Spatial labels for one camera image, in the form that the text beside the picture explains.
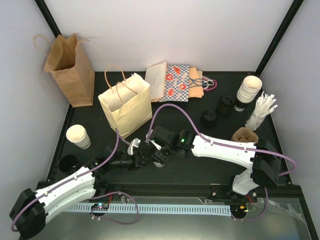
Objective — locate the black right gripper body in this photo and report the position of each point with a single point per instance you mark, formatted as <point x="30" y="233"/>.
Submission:
<point x="159" y="157"/>

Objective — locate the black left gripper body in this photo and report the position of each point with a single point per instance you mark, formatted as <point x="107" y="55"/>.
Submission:
<point x="137" y="164"/>

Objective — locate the cream paper bag with handles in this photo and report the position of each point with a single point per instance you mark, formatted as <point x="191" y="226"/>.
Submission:
<point x="127" y="104"/>

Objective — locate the single white paper cup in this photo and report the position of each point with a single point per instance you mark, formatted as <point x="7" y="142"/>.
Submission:
<point x="159" y="164"/>

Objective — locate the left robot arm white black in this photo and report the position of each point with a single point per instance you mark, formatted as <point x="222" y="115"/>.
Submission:
<point x="34" y="209"/>

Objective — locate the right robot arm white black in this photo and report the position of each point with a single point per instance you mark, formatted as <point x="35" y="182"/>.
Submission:
<point x="262" y="169"/>

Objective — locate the blue checkered paper bag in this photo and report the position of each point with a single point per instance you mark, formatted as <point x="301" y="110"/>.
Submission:
<point x="176" y="87"/>

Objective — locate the brown flat paper bag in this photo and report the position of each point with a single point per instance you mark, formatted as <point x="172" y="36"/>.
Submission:
<point x="195" y="89"/>

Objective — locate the small circuit board with LEDs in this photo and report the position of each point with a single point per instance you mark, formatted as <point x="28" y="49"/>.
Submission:
<point x="100" y="207"/>

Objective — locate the white flat paper bag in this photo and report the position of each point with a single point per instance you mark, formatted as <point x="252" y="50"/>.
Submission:
<point x="155" y="76"/>

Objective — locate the left stack of paper cups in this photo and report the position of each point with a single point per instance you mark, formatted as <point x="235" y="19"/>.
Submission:
<point x="78" y="135"/>

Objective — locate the tall black lid stack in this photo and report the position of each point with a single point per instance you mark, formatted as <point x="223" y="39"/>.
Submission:
<point x="225" y="105"/>

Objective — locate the stack of white paper cups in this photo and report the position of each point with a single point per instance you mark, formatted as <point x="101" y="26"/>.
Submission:
<point x="247" y="92"/>

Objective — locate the glass of wrapped stirrers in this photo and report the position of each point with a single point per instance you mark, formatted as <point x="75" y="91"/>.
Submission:
<point x="264" y="106"/>

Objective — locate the standing brown paper bag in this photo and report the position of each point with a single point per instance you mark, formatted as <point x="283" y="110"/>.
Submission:
<point x="71" y="69"/>

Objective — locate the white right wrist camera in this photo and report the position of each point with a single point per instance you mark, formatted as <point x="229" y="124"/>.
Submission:
<point x="157" y="146"/>

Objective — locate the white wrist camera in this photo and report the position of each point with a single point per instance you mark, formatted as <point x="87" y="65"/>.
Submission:
<point x="157" y="146"/>
<point x="132" y="145"/>

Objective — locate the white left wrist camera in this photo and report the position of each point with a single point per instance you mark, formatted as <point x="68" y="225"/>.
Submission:
<point x="132" y="145"/>

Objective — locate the light blue slotted cable duct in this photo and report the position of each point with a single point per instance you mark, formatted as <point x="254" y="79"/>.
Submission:
<point x="160" y="209"/>

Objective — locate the black left frame post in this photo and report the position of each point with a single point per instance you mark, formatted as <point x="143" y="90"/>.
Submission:
<point x="46" y="13"/>

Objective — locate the black frame post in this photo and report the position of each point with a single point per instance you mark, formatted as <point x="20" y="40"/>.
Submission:
<point x="286" y="22"/>
<point x="46" y="13"/>

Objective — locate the black right frame post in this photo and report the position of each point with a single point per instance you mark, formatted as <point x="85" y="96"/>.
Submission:
<point x="286" y="22"/>

